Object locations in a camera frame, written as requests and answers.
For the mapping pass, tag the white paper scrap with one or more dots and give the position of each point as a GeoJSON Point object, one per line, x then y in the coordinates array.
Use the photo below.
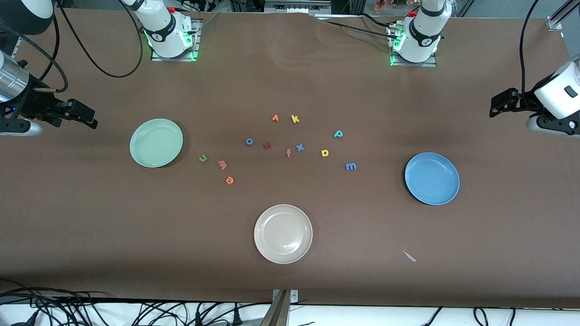
{"type": "Point", "coordinates": [409, 256]}

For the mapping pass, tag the aluminium frame rail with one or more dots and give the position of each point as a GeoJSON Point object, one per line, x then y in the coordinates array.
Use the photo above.
{"type": "Point", "coordinates": [16, 45]}

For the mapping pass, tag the blue plate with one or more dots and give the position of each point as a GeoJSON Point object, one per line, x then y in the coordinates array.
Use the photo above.
{"type": "Point", "coordinates": [432, 179]}

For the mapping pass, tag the brown table cover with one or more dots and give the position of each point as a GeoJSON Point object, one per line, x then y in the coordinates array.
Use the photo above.
{"type": "Point", "coordinates": [90, 226]}

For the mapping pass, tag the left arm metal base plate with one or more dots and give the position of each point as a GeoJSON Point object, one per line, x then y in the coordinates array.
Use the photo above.
{"type": "Point", "coordinates": [432, 62]}

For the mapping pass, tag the beige plate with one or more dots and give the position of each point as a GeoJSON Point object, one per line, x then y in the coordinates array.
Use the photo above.
{"type": "Point", "coordinates": [283, 234]}

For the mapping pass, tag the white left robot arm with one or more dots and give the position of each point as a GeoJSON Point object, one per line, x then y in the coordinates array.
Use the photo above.
{"type": "Point", "coordinates": [421, 36]}

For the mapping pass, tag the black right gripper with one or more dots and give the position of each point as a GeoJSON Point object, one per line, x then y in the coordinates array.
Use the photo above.
{"type": "Point", "coordinates": [32, 102]}

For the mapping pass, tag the orange object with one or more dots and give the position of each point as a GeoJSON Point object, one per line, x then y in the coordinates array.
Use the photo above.
{"type": "Point", "coordinates": [379, 5]}

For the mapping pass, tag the grey metal pole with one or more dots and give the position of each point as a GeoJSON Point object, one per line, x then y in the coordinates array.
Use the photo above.
{"type": "Point", "coordinates": [277, 312]}

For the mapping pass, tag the green plate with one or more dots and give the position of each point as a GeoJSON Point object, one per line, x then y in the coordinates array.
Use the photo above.
{"type": "Point", "coordinates": [156, 143]}

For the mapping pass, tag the grey metal frame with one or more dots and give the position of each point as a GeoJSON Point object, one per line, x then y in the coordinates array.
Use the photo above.
{"type": "Point", "coordinates": [297, 5]}

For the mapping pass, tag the silver bracket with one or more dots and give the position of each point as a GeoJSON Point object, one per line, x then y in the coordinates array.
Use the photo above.
{"type": "Point", "coordinates": [294, 296]}

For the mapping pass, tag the pink letter w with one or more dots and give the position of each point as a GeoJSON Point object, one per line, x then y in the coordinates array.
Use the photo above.
{"type": "Point", "coordinates": [222, 165]}

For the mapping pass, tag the blue letter m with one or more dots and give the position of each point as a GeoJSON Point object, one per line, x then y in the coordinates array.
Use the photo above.
{"type": "Point", "coordinates": [351, 167]}

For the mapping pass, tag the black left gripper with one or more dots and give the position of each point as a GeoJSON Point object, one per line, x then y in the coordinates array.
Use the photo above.
{"type": "Point", "coordinates": [519, 102]}

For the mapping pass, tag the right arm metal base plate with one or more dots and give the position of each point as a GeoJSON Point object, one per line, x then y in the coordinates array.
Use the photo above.
{"type": "Point", "coordinates": [198, 43]}

